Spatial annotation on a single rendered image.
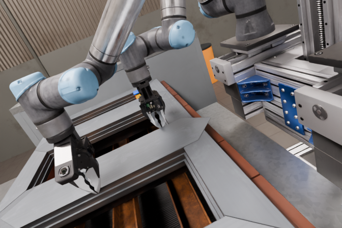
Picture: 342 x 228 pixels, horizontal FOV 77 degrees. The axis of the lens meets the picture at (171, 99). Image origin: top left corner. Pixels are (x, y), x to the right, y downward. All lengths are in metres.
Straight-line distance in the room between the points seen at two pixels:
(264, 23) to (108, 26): 0.60
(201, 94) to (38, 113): 1.26
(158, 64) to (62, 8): 2.45
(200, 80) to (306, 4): 0.96
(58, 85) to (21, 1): 3.39
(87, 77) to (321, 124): 0.51
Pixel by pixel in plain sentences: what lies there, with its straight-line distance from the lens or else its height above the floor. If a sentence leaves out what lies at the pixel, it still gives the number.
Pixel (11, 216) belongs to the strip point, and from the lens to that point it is 0.89.
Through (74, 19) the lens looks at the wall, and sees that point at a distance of 3.68.
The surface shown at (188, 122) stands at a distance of 0.79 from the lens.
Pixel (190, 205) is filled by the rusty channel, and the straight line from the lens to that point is 0.77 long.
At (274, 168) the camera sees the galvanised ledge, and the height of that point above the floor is 0.68.
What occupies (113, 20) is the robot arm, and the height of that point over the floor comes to 1.27.
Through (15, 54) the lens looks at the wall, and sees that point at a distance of 3.95.
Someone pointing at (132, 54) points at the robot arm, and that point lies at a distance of 0.69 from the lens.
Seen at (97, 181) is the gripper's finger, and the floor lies 0.90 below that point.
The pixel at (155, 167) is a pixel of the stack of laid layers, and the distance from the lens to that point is 0.68.
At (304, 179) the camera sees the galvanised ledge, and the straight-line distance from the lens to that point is 0.78.
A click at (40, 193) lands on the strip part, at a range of 0.89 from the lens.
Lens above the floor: 1.25
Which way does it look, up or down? 22 degrees down
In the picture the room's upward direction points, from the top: 22 degrees counter-clockwise
